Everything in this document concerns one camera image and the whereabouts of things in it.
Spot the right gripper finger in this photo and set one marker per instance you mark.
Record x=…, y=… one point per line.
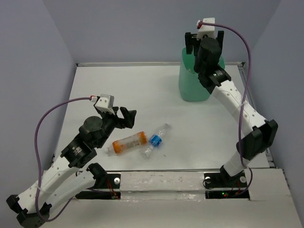
x=190, y=43
x=219, y=43

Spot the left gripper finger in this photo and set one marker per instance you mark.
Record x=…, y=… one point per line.
x=129, y=117
x=99, y=111

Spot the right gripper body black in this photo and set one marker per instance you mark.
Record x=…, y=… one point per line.
x=196, y=43

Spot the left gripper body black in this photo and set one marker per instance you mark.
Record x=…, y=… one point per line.
x=112, y=121

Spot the crushed bottle blue label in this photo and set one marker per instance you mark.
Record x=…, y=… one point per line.
x=155, y=141

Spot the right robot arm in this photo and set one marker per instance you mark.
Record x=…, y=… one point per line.
x=256, y=133

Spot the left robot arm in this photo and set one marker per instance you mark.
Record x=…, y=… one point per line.
x=34, y=205

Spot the green plastic bin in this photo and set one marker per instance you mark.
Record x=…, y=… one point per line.
x=189, y=85

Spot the large orange label bottle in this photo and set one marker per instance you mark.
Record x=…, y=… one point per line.
x=118, y=147

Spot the white foam strip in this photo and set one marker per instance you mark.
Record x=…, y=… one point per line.
x=145, y=181

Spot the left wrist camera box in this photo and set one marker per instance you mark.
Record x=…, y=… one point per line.
x=105, y=102

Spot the aluminium back rail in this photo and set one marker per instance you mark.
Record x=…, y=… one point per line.
x=126, y=64

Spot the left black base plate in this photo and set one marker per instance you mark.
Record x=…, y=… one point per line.
x=108, y=190

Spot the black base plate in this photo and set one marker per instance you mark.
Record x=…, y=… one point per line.
x=225, y=189
x=108, y=190

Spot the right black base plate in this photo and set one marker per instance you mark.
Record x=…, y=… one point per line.
x=225, y=189

